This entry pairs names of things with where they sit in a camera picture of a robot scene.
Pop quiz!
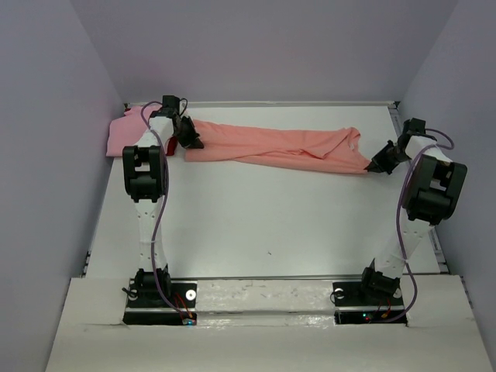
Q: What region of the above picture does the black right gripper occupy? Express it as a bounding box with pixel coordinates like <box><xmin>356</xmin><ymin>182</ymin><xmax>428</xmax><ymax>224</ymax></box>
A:
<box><xmin>368</xmin><ymin>140</ymin><xmax>412</xmax><ymax>176</ymax></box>

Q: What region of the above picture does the salmon orange t-shirt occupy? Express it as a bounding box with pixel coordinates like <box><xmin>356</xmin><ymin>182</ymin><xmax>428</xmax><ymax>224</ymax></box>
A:
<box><xmin>184</xmin><ymin>120</ymin><xmax>370</xmax><ymax>175</ymax></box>

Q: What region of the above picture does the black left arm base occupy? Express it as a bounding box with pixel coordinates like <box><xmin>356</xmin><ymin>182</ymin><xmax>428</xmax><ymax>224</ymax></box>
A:
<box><xmin>122</xmin><ymin>281</ymin><xmax>198</xmax><ymax>326</ymax></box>

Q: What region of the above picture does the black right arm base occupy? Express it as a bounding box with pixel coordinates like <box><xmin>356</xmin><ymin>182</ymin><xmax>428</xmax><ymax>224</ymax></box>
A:
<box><xmin>329</xmin><ymin>281</ymin><xmax>405</xmax><ymax>326</ymax></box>

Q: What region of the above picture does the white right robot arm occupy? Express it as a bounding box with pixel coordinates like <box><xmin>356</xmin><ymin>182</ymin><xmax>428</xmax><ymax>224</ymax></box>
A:
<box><xmin>356</xmin><ymin>118</ymin><xmax>467</xmax><ymax>304</ymax></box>

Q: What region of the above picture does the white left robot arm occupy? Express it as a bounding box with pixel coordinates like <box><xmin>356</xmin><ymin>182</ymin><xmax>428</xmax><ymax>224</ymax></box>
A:
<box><xmin>122</xmin><ymin>95</ymin><xmax>204</xmax><ymax>307</ymax></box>

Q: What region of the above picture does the folded dark red t-shirt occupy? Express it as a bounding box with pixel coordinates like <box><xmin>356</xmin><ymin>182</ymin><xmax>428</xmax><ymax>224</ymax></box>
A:
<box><xmin>125</xmin><ymin>107</ymin><xmax>178</xmax><ymax>156</ymax></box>

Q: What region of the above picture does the folded pink t-shirt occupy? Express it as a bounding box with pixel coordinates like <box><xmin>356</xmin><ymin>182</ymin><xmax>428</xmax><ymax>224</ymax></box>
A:
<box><xmin>106</xmin><ymin>104</ymin><xmax>160</xmax><ymax>157</ymax></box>

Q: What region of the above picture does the white foam front panel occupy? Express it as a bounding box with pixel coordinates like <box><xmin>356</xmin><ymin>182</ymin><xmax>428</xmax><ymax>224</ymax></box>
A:
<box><xmin>47</xmin><ymin>275</ymin><xmax>491</xmax><ymax>371</ymax></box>

